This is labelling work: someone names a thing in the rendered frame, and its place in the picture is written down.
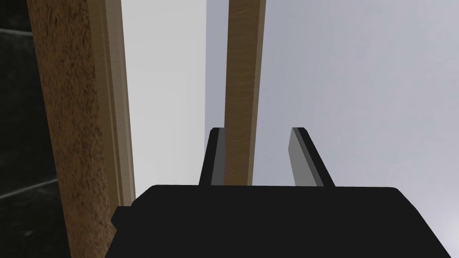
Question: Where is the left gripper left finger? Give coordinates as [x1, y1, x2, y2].
[199, 127, 226, 186]

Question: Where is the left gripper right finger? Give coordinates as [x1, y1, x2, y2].
[288, 127, 336, 187]

